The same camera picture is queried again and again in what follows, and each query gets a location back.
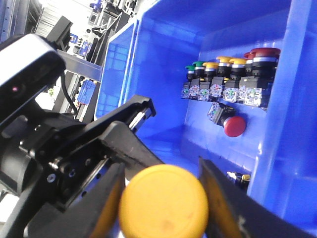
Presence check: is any yellow button in row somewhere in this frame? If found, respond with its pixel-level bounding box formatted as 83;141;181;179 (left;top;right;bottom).
222;58;247;103

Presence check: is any red mushroom button standing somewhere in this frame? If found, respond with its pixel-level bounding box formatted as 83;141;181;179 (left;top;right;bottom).
243;48;281;108

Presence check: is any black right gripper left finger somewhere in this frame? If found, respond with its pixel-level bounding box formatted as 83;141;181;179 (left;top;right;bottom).
24;163;125;238

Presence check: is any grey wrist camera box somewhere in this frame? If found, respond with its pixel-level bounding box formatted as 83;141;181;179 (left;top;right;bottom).
0;34;65;124

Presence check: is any yellow mushroom push button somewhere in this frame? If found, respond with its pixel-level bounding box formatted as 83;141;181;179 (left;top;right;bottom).
119;164;208;238

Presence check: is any black camera cable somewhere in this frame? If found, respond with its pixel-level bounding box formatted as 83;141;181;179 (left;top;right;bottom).
60;71;79;116

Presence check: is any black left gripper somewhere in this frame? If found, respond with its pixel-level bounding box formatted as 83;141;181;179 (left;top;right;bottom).
0;95;156;211

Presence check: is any green button in row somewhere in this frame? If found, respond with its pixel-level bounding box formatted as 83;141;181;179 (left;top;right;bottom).
189;60;205;100

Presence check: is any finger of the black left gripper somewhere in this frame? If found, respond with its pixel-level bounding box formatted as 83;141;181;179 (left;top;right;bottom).
100;121;164;180

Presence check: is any small yellow button below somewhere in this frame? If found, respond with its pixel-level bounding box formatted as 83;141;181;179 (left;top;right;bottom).
226;172;251;193

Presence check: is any red mushroom button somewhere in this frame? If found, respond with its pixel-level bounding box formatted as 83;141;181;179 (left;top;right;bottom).
243;48;281;108
237;52;255;104
207;102;247;137

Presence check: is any blue crate behind left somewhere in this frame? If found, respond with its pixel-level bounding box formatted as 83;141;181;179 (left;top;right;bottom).
95;20;139;119

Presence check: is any large blue crate left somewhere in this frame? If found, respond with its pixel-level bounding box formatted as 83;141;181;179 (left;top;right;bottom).
125;0;317;234

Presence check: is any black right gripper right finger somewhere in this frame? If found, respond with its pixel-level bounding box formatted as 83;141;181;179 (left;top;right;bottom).
199;157;312;238

